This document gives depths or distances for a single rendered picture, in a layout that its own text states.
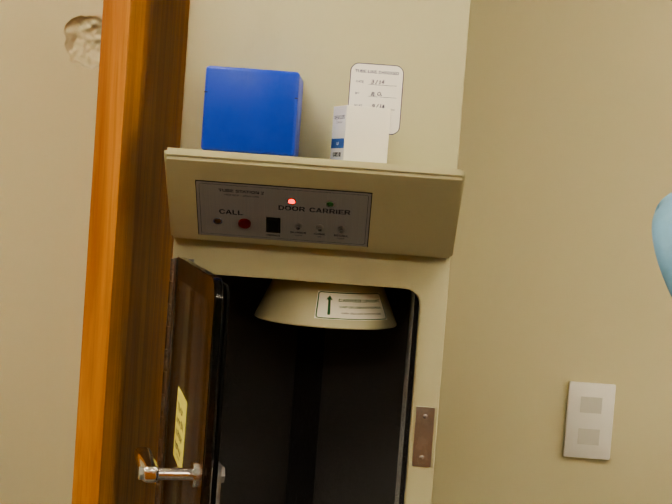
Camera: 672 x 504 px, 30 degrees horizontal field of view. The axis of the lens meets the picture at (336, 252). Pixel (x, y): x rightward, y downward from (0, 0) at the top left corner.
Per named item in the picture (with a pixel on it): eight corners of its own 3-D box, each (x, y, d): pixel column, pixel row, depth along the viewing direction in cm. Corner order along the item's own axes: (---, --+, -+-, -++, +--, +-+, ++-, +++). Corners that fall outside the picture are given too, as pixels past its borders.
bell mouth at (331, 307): (259, 308, 164) (262, 266, 164) (394, 318, 164) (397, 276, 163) (247, 322, 146) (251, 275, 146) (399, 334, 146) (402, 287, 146)
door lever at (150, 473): (184, 467, 127) (185, 442, 127) (196, 490, 118) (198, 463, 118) (130, 466, 126) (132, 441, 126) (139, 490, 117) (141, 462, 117)
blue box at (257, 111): (211, 152, 143) (216, 73, 143) (298, 158, 143) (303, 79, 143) (200, 149, 133) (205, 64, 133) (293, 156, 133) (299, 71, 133)
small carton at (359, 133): (329, 160, 140) (333, 106, 140) (372, 163, 141) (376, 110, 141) (342, 160, 135) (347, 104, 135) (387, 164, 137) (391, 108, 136)
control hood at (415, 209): (172, 236, 145) (177, 150, 144) (452, 257, 144) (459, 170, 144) (156, 241, 133) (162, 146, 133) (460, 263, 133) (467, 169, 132)
